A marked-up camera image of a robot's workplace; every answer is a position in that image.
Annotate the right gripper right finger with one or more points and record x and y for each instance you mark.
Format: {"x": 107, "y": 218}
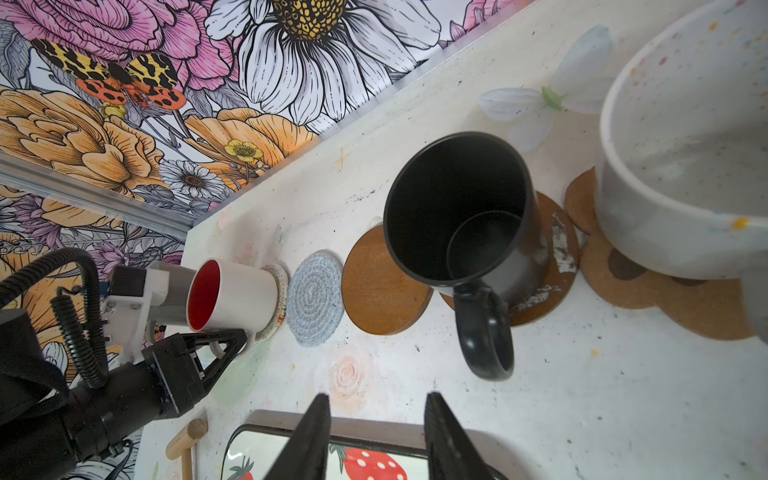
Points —
{"x": 450, "y": 452}

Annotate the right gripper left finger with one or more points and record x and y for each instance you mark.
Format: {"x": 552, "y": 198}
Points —
{"x": 305, "y": 454}

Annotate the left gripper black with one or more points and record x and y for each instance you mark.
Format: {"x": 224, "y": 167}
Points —
{"x": 168, "y": 383}

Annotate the red inside white mug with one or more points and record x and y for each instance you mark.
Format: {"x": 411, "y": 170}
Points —
{"x": 227, "y": 295}

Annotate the multicolour zigzag woven coaster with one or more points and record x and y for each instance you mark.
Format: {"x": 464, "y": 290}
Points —
{"x": 282, "y": 280}

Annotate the grey woven coaster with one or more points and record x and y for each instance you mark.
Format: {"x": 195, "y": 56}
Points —
{"x": 314, "y": 305}

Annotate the plain brown wooden coaster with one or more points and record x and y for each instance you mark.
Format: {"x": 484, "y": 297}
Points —
{"x": 379, "y": 298}

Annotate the scratched brown wooden coaster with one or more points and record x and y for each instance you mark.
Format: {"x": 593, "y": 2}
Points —
{"x": 562, "y": 266}

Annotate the black mug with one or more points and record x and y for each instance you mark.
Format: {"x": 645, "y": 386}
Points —
{"x": 462, "y": 217}

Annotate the cork paw print coaster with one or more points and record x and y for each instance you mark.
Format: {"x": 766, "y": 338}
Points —
{"x": 711, "y": 309}

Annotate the grey mug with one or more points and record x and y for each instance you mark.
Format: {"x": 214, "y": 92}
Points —
{"x": 172, "y": 311}

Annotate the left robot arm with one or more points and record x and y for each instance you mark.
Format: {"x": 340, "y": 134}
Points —
{"x": 48, "y": 428}

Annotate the white strawberry tray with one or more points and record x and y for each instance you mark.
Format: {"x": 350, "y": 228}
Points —
{"x": 253, "y": 449}

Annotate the small wooden mallet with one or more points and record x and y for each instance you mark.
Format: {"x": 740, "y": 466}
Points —
{"x": 181, "y": 446}

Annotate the left wrist camera white housing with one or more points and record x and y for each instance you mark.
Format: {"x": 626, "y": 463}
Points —
{"x": 132, "y": 295}

